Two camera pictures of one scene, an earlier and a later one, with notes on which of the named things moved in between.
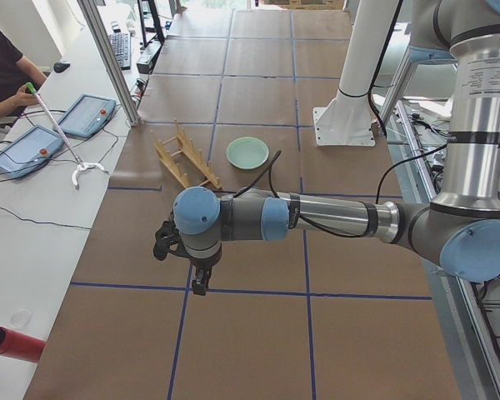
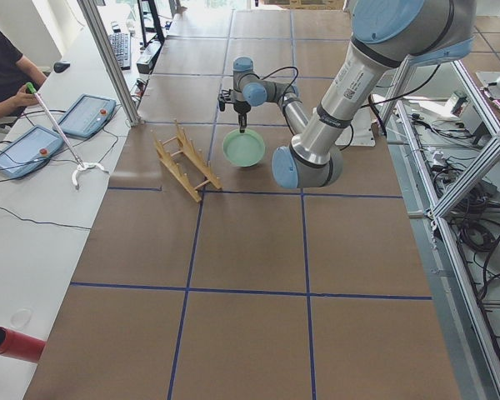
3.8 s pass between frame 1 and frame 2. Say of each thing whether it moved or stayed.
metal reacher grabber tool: stayed
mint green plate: moved
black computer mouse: stayed
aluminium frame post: stayed
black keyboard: stayed
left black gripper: moved
